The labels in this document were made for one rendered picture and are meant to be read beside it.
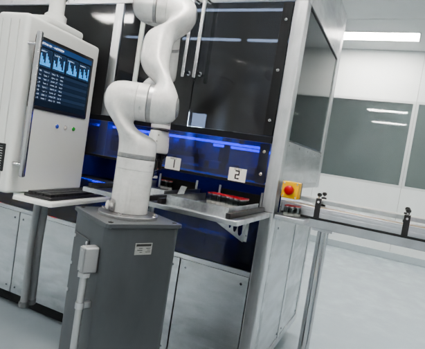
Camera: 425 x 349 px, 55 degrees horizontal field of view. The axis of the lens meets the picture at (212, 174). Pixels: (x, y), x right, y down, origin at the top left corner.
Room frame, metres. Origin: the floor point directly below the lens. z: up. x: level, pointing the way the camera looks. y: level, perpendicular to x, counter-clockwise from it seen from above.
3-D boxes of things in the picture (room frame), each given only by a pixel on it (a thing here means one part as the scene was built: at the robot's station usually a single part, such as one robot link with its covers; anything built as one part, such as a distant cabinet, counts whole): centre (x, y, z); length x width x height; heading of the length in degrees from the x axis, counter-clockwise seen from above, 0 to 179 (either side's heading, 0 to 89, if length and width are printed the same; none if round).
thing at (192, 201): (1.64, -0.03, 0.90); 0.34 x 0.26 x 0.04; 156
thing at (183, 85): (2.06, 0.37, 1.51); 0.47 x 0.01 x 0.59; 66
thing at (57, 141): (1.93, 0.84, 1.19); 0.50 x 0.19 x 0.78; 162
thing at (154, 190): (1.89, 0.24, 0.90); 0.34 x 0.26 x 0.04; 156
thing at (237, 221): (1.75, 0.11, 0.87); 0.70 x 0.48 x 0.02; 66
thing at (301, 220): (1.78, -0.38, 0.87); 0.14 x 0.13 x 0.02; 156
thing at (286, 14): (1.79, -0.21, 1.40); 0.04 x 0.01 x 0.80; 66
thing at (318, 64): (2.20, -0.48, 1.51); 0.85 x 0.01 x 0.59; 156
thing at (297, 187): (1.75, -0.35, 1.00); 0.08 x 0.07 x 0.07; 156
